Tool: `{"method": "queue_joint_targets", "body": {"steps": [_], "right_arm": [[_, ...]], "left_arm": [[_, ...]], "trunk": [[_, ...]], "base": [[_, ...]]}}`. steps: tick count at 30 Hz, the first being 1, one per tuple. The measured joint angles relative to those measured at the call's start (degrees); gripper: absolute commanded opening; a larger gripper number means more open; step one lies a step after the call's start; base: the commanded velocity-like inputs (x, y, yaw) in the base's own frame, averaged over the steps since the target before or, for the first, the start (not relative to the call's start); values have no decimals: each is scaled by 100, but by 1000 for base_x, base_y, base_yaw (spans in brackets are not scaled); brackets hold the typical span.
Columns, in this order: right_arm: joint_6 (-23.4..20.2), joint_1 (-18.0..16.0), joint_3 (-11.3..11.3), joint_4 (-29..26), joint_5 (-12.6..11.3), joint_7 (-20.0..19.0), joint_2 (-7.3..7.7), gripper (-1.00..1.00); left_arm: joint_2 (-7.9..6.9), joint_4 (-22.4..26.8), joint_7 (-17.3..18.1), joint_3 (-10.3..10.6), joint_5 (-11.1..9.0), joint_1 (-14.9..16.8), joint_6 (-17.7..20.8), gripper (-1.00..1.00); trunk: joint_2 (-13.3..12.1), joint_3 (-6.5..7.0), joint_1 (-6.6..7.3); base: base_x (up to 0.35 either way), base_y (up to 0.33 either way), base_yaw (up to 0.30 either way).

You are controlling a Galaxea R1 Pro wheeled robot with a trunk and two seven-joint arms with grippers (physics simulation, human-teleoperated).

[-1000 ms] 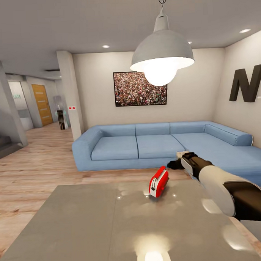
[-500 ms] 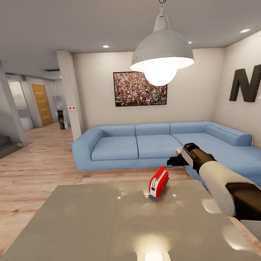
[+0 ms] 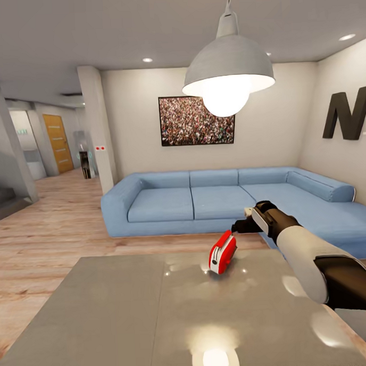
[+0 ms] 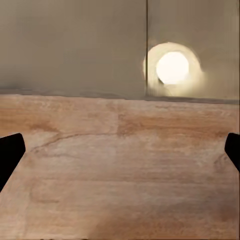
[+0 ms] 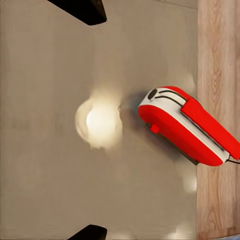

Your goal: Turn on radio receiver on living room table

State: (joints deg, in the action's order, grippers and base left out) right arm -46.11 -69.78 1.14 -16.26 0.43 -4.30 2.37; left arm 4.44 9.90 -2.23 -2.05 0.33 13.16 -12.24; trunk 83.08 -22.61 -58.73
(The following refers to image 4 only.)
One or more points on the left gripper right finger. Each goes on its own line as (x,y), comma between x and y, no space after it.
(232,148)

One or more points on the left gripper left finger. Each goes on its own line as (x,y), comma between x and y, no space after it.
(12,148)

